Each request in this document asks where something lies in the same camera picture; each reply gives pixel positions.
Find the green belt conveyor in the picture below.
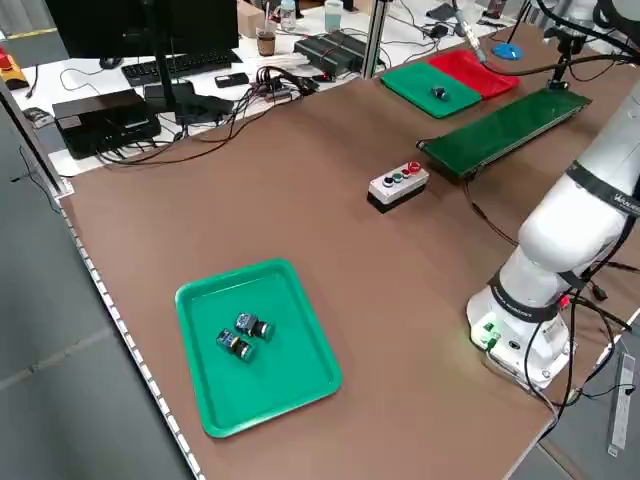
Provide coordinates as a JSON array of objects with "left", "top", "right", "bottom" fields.
[{"left": 416, "top": 87, "right": 594, "bottom": 182}]

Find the green tinted jar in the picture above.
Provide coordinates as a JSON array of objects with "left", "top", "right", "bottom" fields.
[{"left": 323, "top": 0, "right": 345, "bottom": 32}]

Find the white power strip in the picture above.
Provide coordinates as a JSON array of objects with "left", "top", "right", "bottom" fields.
[{"left": 607, "top": 351, "right": 635, "bottom": 457}]

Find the black computer box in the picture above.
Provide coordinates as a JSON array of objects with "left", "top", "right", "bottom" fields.
[{"left": 52, "top": 88, "right": 162, "bottom": 160}]

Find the aluminium frame beam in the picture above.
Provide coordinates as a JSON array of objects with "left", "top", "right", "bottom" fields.
[{"left": 0, "top": 79, "right": 75, "bottom": 199}]

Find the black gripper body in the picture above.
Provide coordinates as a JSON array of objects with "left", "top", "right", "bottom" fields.
[{"left": 543, "top": 25, "right": 585, "bottom": 54}]

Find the cardboard box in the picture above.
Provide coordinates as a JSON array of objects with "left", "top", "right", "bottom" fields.
[{"left": 236, "top": 0, "right": 266, "bottom": 39}]

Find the black cable hub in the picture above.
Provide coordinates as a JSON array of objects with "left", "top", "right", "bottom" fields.
[{"left": 255, "top": 65, "right": 321, "bottom": 104}]

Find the brown paper cup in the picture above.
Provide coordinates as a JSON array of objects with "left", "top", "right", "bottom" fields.
[{"left": 255, "top": 22, "right": 278, "bottom": 57}]

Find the grey push button control box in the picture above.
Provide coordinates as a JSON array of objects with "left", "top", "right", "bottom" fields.
[{"left": 367, "top": 160, "right": 430, "bottom": 215}]

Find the red plastic tray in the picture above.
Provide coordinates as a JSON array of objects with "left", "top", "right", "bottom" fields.
[{"left": 427, "top": 48, "right": 521, "bottom": 101}]

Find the black finned power supply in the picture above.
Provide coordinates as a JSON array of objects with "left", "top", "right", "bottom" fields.
[{"left": 293, "top": 28, "right": 374, "bottom": 79}]

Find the white table edge strip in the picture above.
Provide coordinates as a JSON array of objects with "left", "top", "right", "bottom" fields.
[{"left": 58, "top": 194, "right": 206, "bottom": 480}]

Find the black computer monitor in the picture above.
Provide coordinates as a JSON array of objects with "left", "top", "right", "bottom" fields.
[{"left": 43, "top": 0, "right": 241, "bottom": 126}]

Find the small black device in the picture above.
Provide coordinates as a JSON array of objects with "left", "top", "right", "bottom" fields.
[{"left": 23, "top": 106, "right": 55, "bottom": 130}]

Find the black keyboard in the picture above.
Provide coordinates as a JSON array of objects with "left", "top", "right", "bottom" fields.
[{"left": 121, "top": 48, "right": 245, "bottom": 87}]

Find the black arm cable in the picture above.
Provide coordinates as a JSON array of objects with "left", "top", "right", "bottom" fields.
[{"left": 487, "top": 49, "right": 640, "bottom": 76}]

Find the yellow emergency stop box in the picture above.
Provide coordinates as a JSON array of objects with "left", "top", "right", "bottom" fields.
[{"left": 0, "top": 47, "right": 27, "bottom": 91}]

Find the silver cable connector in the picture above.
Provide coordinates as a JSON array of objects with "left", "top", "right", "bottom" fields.
[{"left": 452, "top": 0, "right": 489, "bottom": 64}]

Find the blue desk lamp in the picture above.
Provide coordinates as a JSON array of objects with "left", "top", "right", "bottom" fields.
[{"left": 491, "top": 0, "right": 534, "bottom": 60}]

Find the wide green plastic tray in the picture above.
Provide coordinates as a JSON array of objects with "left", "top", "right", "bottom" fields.
[{"left": 174, "top": 258, "right": 343, "bottom": 440}]

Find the red black conveyor wire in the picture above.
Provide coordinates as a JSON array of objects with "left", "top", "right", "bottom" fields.
[{"left": 464, "top": 182, "right": 521, "bottom": 246}]

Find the narrow green plastic tray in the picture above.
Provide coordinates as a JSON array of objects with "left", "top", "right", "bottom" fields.
[{"left": 381, "top": 62, "right": 484, "bottom": 120}]

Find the aluminium frame post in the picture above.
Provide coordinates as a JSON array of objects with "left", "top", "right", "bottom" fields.
[{"left": 360, "top": 0, "right": 396, "bottom": 80}]

